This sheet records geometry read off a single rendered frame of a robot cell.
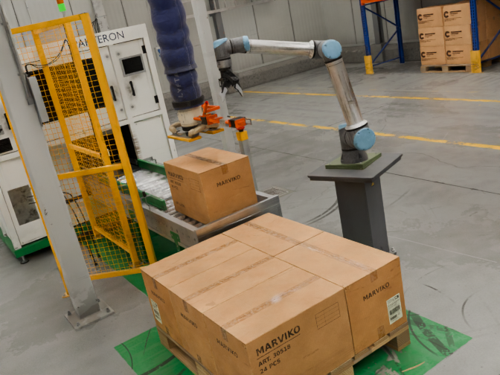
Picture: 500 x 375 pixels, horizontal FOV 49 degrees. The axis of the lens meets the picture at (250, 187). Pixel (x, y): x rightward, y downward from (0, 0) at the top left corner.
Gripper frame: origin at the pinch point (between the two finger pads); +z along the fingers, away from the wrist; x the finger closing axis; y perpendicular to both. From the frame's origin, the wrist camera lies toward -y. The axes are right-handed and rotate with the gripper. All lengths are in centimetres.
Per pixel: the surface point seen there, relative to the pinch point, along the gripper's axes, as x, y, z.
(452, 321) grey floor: -50, -109, 140
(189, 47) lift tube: -3, 49, -33
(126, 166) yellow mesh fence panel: 45, 97, 42
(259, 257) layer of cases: 27, -39, 86
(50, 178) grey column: 101, 91, 33
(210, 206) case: 18, 28, 70
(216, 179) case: 9, 27, 54
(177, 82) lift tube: 10, 52, -13
